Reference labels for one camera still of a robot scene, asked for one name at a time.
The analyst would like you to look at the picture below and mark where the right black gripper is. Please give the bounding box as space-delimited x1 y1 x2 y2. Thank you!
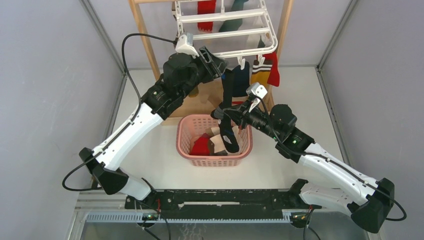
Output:
223 96 281 141

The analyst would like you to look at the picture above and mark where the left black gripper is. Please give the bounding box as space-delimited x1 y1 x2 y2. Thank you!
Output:
177 46 228 100

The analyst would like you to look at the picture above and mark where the black patterned sock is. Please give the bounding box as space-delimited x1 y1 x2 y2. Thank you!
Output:
219 69 240 153

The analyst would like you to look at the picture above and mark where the red fuzzy sock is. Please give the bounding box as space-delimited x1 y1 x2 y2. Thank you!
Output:
263 52 280 87
189 133 211 156

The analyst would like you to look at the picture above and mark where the pink plastic laundry basket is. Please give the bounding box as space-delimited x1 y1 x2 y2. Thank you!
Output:
176 114 253 167

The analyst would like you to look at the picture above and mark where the white plastic clip hanger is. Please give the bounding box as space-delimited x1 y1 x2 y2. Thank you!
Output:
173 0 279 67

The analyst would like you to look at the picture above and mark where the beige brown ribbed sock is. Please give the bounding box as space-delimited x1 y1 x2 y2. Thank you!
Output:
205 126 242 156

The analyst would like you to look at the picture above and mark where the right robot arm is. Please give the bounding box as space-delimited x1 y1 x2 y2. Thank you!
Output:
210 100 395 234

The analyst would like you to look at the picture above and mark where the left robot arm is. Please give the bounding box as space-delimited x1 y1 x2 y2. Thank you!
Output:
79 46 228 209

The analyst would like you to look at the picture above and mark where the navy lettered sock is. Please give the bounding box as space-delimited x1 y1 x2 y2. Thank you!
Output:
232 62 250 104

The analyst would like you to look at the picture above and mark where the dark green reindeer sock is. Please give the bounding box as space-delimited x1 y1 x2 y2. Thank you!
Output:
218 0 249 33

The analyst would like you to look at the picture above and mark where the mustard yellow sock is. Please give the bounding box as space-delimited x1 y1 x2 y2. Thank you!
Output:
249 59 273 87

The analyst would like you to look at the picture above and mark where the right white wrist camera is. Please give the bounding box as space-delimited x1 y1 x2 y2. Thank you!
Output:
246 82 268 113

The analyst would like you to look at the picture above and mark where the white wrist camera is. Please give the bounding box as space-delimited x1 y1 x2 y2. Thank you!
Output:
175 33 200 58
246 82 268 113

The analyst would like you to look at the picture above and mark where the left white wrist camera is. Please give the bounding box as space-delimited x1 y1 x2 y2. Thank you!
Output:
175 33 200 58

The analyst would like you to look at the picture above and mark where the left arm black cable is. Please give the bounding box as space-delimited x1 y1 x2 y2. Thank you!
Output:
61 33 178 192

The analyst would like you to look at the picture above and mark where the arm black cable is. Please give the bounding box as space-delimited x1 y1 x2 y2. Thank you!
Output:
61 33 178 192
256 96 408 222

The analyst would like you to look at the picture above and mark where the wooden hanger rack frame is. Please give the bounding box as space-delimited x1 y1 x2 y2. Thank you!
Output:
128 0 296 126

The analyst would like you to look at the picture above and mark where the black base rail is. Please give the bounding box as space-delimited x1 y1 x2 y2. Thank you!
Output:
124 189 310 220

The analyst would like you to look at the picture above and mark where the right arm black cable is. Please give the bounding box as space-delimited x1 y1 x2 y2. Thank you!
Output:
256 96 408 222

